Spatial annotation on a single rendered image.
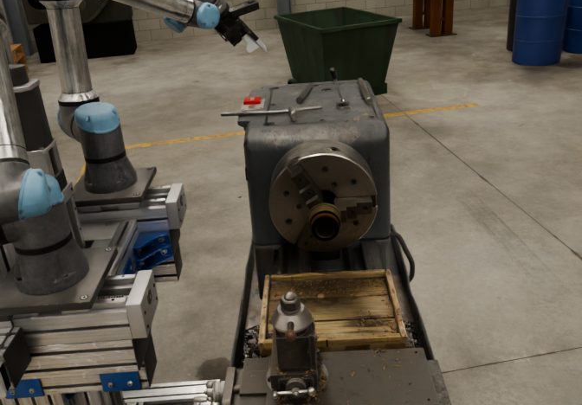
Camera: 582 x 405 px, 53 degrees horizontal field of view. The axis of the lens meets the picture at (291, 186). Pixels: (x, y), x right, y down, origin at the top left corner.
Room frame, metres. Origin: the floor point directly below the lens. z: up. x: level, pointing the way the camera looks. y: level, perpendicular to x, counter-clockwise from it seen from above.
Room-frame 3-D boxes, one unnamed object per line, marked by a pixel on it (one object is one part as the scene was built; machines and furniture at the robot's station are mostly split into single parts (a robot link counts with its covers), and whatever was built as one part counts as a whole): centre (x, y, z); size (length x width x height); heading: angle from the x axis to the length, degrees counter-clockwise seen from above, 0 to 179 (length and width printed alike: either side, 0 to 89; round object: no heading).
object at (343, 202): (1.46, -0.18, 1.08); 0.12 x 0.11 x 0.05; 87
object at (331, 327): (1.26, -0.08, 0.89); 0.36 x 0.30 x 0.04; 87
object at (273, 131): (1.94, -0.09, 1.06); 0.59 x 0.48 x 0.39; 177
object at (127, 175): (1.58, 0.53, 1.21); 0.15 x 0.15 x 0.10
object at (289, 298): (0.92, 0.02, 1.17); 0.04 x 0.04 x 0.03
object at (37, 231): (1.08, 0.54, 1.33); 0.13 x 0.12 x 0.14; 111
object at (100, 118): (1.58, 0.53, 1.33); 0.13 x 0.12 x 0.14; 37
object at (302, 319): (0.92, 0.02, 1.13); 0.08 x 0.08 x 0.03
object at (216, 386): (0.93, 0.20, 0.95); 0.07 x 0.04 x 0.04; 87
